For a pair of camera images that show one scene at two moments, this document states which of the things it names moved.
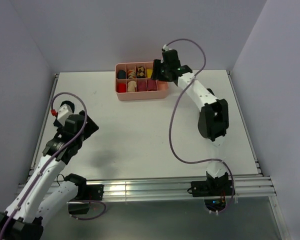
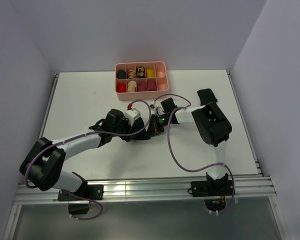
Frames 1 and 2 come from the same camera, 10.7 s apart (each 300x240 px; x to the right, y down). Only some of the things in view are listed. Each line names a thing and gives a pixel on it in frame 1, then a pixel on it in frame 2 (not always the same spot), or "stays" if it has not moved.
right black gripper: [157, 64] to [155, 127]
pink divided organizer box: [133, 81] stays
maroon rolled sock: [141, 85] stays
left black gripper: [90, 128] to [129, 128]
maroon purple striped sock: [152, 85] stays
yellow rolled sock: [149, 72] stays
